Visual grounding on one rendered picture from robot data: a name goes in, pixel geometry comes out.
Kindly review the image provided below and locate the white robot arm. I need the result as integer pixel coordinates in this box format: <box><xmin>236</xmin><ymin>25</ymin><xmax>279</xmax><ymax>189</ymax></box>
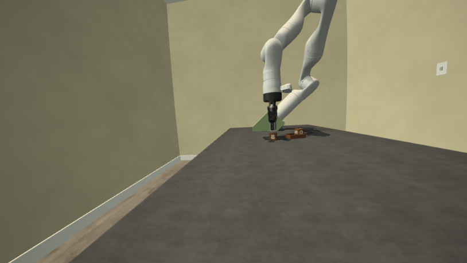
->
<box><xmin>260</xmin><ymin>0</ymin><xmax>337</xmax><ymax>120</ymax></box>

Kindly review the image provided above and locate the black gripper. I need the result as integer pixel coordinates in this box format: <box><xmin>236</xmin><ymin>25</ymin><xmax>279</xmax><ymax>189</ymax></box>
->
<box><xmin>263</xmin><ymin>92</ymin><xmax>282</xmax><ymax>132</ymax></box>

